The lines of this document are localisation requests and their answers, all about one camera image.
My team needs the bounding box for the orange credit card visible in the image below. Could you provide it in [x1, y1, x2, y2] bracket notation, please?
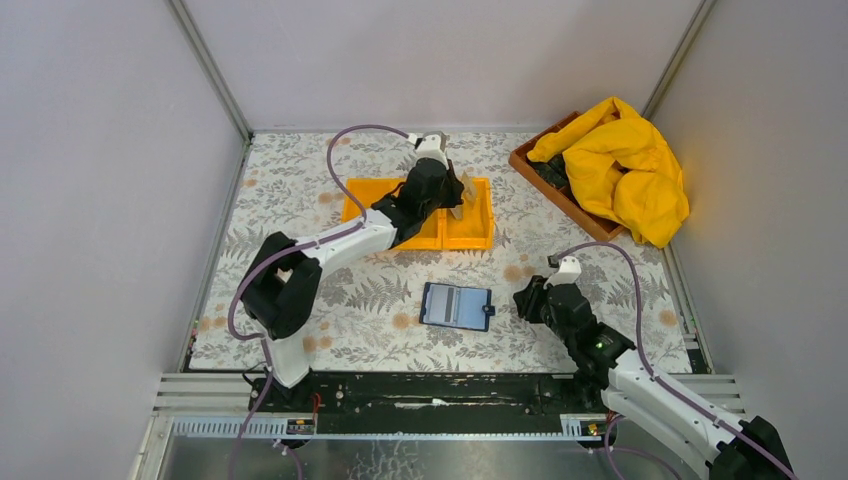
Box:
[460, 172, 478, 205]

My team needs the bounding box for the blue leather card holder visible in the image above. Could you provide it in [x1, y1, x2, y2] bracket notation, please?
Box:
[419, 282, 496, 332]

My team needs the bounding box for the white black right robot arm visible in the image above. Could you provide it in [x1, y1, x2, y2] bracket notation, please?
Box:
[513, 276, 796, 479]

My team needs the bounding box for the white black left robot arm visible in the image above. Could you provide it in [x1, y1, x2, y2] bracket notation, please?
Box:
[237, 158, 464, 411]

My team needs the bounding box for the yellow plastic bin right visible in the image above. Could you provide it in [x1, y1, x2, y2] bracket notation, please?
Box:
[439, 177, 495, 250]

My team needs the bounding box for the yellow plastic bin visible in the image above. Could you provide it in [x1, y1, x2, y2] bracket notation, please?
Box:
[341, 178, 402, 222]
[439, 177, 495, 250]

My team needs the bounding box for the yellow plastic bin left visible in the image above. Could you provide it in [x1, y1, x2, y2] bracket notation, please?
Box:
[341, 178, 402, 222]

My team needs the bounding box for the brown wooden tray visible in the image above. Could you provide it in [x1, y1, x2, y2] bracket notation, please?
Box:
[509, 111, 626, 242]

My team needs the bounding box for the floral table mat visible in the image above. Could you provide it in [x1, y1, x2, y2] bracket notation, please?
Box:
[188, 131, 691, 373]

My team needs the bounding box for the yellow cloth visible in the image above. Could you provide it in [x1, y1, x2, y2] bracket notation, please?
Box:
[526, 96, 690, 248]

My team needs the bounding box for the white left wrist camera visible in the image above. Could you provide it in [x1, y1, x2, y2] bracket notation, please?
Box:
[407, 131, 449, 166]

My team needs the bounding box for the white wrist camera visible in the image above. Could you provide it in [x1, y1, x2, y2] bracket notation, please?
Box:
[407, 131, 449, 166]
[545, 255, 582, 287]

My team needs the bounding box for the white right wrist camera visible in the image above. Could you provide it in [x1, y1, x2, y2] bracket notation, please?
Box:
[545, 255, 582, 287]

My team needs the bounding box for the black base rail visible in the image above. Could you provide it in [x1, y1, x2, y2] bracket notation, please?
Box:
[248, 371, 609, 435]

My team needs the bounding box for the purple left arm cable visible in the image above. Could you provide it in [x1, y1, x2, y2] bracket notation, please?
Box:
[227, 124, 415, 480]

